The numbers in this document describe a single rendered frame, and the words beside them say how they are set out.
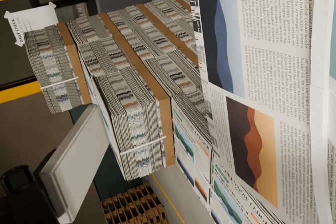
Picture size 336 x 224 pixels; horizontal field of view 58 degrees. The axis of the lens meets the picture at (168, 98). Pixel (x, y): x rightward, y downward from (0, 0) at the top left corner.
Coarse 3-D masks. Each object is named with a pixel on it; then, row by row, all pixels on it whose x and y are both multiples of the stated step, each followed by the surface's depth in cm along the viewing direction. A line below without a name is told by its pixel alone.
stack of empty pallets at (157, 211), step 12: (132, 192) 775; (108, 204) 759; (120, 204) 738; (132, 204) 723; (144, 204) 731; (156, 204) 705; (108, 216) 703; (120, 216) 713; (132, 216) 692; (144, 216) 677; (156, 216) 756
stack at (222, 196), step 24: (168, 24) 158; (192, 24) 156; (144, 48) 142; (168, 48) 140; (192, 48) 137; (168, 72) 125; (192, 72) 124; (192, 96) 113; (192, 120) 102; (192, 144) 107; (192, 168) 116; (216, 168) 93; (216, 192) 100; (240, 192) 82; (216, 216) 107; (240, 216) 88; (264, 216) 74
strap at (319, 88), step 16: (320, 0) 14; (320, 16) 14; (320, 32) 15; (320, 48) 15; (320, 64) 15; (320, 80) 15; (320, 96) 16; (320, 112) 16; (320, 128) 16; (320, 144) 17; (320, 160) 17; (320, 176) 18; (320, 192) 18; (320, 208) 19
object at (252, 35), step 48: (192, 0) 29; (240, 0) 23; (288, 0) 18; (240, 48) 24; (288, 48) 20; (240, 96) 27; (288, 96) 21; (240, 144) 29; (288, 144) 23; (288, 192) 25
